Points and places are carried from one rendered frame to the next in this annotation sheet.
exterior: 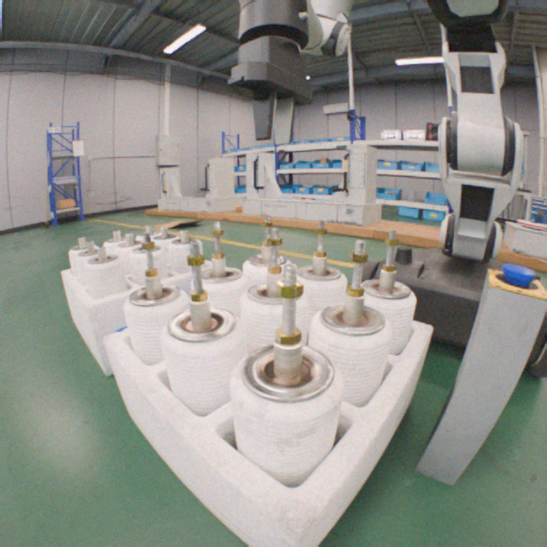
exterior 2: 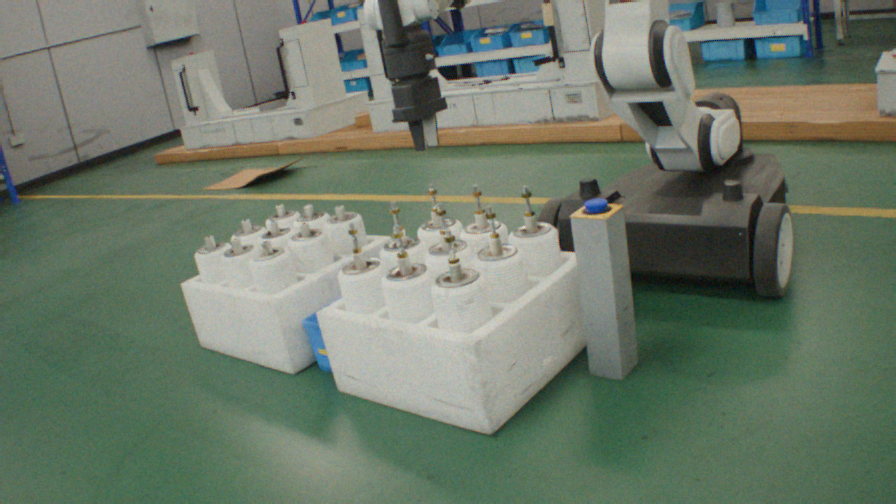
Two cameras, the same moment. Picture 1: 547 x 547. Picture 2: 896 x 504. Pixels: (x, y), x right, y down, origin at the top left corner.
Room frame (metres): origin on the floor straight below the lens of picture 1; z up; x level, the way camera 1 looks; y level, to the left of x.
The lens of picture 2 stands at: (-0.94, -0.03, 0.68)
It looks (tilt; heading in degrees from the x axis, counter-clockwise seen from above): 19 degrees down; 1
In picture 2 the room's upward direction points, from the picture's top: 11 degrees counter-clockwise
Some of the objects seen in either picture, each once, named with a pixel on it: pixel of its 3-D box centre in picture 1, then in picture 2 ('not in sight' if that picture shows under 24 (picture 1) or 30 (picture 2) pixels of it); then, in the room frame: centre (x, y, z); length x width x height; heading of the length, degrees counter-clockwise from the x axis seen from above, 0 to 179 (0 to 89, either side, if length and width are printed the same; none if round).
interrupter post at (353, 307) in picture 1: (353, 308); (496, 246); (0.27, -0.09, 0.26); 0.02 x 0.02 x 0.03
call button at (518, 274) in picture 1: (518, 276); (596, 207); (0.21, -0.27, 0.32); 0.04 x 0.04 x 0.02
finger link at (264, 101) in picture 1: (261, 114); (416, 134); (0.33, 0.01, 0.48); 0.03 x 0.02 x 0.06; 50
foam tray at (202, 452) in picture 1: (273, 384); (462, 324); (0.34, 0.00, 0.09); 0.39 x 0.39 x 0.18; 49
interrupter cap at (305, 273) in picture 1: (319, 273); (482, 227); (0.43, -0.08, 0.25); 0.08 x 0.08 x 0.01
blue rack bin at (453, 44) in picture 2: (292, 188); (464, 42); (6.28, -0.43, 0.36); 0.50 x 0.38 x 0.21; 141
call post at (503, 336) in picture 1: (476, 394); (606, 294); (0.21, -0.27, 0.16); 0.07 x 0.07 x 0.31; 49
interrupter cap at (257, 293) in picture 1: (274, 293); (447, 248); (0.35, 0.00, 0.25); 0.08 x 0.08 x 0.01
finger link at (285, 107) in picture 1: (285, 121); (432, 128); (0.36, -0.02, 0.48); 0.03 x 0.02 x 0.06; 50
